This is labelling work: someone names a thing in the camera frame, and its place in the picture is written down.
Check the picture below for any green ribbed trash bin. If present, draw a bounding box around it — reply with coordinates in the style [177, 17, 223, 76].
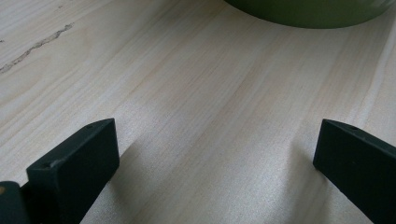
[223, 0, 396, 30]

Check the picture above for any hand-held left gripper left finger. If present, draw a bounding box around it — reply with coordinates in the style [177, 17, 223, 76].
[21, 118, 120, 224]

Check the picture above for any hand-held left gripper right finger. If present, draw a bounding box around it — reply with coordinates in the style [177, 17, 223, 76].
[312, 119, 396, 224]

